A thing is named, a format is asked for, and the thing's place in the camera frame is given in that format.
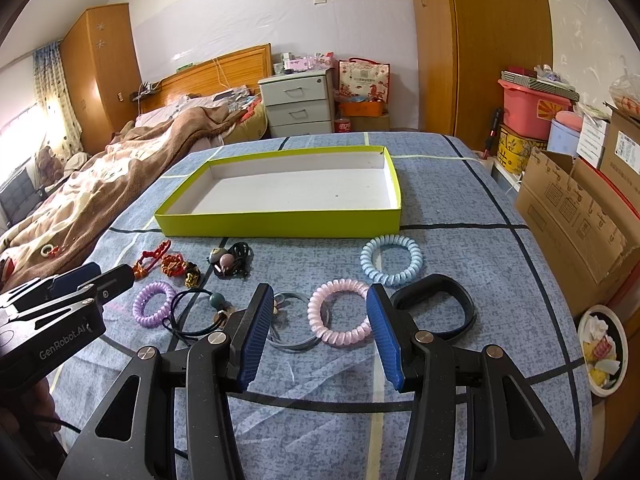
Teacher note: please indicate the wooden corner wardrobe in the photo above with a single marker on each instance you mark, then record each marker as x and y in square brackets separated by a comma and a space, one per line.
[102, 72]

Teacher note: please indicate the blue patterned tablecloth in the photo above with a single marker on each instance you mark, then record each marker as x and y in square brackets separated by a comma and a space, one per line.
[328, 413]

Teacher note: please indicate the white trash bin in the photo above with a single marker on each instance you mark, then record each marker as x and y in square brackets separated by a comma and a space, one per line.
[604, 348]

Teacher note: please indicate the patterned curtain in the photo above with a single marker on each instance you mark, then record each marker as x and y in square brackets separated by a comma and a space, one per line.
[64, 134]

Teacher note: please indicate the cola bottle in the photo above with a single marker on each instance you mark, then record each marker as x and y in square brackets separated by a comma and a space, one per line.
[343, 125]

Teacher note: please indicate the yellow patterned box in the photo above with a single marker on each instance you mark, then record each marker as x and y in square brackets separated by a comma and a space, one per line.
[514, 150]

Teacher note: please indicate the red patterned gift bag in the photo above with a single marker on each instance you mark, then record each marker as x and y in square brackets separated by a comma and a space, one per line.
[363, 78]

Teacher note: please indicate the grey drawer cabinet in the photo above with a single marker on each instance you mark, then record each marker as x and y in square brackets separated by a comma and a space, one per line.
[299, 104]

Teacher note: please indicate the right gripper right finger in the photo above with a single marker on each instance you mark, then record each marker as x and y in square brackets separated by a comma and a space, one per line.
[425, 364]

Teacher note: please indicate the brown blanket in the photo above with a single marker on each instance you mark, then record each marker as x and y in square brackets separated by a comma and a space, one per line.
[62, 231]

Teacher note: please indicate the pink plastic bin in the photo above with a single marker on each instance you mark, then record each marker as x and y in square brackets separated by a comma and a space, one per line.
[528, 112]

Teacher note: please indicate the red knot charm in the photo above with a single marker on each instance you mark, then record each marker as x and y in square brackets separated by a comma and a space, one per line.
[149, 259]

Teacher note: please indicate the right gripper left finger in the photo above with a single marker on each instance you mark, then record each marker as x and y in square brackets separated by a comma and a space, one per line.
[222, 363]

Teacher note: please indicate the open cardboard box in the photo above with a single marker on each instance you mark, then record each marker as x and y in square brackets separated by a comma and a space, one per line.
[586, 231]

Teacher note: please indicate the black fitness band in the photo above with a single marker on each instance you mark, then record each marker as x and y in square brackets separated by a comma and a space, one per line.
[443, 294]

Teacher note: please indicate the brown cardboard box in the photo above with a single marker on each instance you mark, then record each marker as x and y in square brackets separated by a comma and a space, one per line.
[368, 124]

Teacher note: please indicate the person's left hand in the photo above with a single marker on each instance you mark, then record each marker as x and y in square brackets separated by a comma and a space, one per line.
[39, 403]

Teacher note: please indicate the green cardboard tray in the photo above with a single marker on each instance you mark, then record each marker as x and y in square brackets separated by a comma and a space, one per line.
[333, 192]

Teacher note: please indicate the orange box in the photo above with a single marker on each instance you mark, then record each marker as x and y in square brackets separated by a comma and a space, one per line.
[363, 109]

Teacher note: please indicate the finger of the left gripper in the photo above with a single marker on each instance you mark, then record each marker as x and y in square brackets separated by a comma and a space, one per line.
[70, 281]
[109, 285]

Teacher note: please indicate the wooden bed headboard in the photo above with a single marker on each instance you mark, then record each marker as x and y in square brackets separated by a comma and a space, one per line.
[236, 69]

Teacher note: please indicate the red gold tassel charm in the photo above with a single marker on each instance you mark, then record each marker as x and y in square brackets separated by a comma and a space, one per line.
[173, 265]

